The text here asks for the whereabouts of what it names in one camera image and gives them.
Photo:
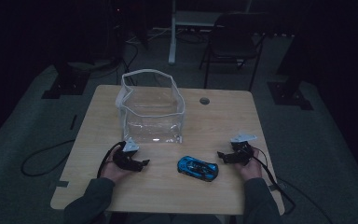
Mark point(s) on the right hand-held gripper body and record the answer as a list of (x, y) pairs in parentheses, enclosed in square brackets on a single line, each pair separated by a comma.
[(244, 152)]

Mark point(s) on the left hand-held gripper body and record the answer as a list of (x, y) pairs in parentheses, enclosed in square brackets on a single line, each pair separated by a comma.
[(125, 159)]

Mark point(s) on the blue toy car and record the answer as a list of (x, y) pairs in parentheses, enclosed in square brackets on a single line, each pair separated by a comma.
[(197, 168)]

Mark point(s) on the person's left hand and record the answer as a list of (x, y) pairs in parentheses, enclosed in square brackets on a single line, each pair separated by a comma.
[(112, 171)]

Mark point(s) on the person's right hand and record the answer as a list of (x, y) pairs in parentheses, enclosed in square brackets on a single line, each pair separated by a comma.
[(251, 170)]

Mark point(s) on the grey table grommet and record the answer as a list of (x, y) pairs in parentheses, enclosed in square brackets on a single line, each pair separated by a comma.
[(204, 100)]

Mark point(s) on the black stand base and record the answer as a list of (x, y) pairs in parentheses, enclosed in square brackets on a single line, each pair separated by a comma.
[(65, 85), (289, 96)]

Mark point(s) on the black folding chair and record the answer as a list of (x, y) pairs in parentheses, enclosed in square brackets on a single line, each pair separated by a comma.
[(233, 46)]

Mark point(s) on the white metal stand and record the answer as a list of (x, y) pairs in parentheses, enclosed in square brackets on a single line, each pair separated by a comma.
[(172, 40)]

